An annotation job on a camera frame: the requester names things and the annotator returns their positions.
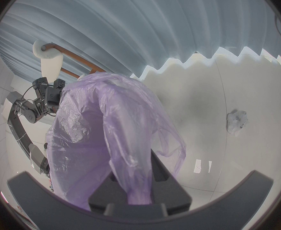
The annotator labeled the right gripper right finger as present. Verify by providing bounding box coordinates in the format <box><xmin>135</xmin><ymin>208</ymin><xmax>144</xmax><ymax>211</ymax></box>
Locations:
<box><xmin>151</xmin><ymin>149</ymin><xmax>193</xmax><ymax>212</ymax></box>

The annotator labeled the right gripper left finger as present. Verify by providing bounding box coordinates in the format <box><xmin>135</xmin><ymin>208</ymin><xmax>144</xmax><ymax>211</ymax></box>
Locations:
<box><xmin>89</xmin><ymin>171</ymin><xmax>129</xmax><ymax>212</ymax></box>

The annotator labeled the purple plastic bag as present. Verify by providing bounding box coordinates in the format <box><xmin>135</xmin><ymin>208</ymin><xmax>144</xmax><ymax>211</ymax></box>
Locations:
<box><xmin>46</xmin><ymin>73</ymin><xmax>186</xmax><ymax>211</ymax></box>

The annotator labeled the crumpled white paper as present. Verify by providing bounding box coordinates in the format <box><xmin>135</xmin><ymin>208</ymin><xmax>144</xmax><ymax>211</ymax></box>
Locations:
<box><xmin>227</xmin><ymin>110</ymin><xmax>249</xmax><ymax>136</ymax></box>

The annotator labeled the white chair with wooden legs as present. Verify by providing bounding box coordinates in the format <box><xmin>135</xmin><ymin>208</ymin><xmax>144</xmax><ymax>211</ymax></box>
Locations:
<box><xmin>33</xmin><ymin>40</ymin><xmax>107</xmax><ymax>84</ymax></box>

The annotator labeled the pale blue curtain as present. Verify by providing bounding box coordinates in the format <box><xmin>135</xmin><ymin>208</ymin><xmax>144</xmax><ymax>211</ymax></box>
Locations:
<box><xmin>0</xmin><ymin>0</ymin><xmax>281</xmax><ymax>82</ymax></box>

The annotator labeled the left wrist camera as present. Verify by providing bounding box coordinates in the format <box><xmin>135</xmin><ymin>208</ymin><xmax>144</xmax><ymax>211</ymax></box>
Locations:
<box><xmin>54</xmin><ymin>79</ymin><xmax>66</xmax><ymax>90</ymax></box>

